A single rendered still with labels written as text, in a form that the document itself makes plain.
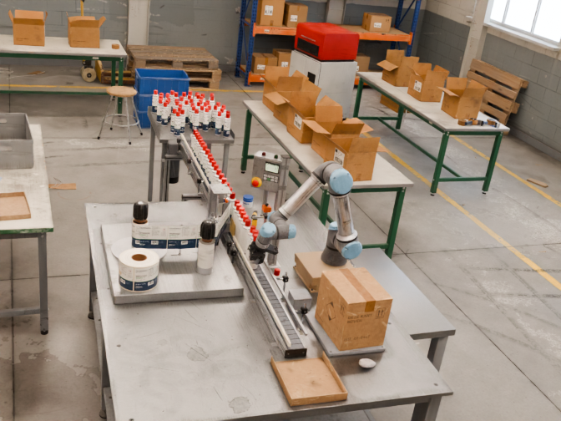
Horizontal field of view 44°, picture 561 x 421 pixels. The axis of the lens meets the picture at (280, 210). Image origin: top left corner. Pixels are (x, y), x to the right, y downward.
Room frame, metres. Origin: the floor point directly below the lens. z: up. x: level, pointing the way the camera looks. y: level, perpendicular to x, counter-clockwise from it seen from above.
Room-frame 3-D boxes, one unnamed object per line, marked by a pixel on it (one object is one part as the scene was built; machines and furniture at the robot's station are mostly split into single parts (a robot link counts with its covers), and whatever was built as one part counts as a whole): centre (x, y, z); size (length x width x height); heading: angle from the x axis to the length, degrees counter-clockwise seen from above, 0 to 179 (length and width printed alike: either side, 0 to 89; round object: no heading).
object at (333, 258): (3.55, -0.34, 0.97); 0.15 x 0.15 x 0.10
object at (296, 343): (3.48, 0.13, 0.86); 1.65 x 0.08 x 0.04; 21
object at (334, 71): (9.38, -0.31, 0.61); 0.70 x 0.60 x 1.22; 34
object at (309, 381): (2.55, -0.22, 0.85); 0.30 x 0.26 x 0.04; 21
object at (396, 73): (8.70, -1.24, 0.97); 0.51 x 0.36 x 0.37; 116
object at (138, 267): (3.11, 0.68, 0.95); 0.20 x 0.20 x 0.14
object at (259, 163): (3.62, 0.09, 1.38); 0.17 x 0.10 x 0.19; 76
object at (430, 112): (8.15, -1.52, 0.39); 2.20 x 0.80 x 0.78; 22
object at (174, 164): (5.26, 0.93, 0.71); 0.15 x 0.12 x 0.34; 111
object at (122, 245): (3.44, 0.75, 0.89); 0.31 x 0.31 x 0.01
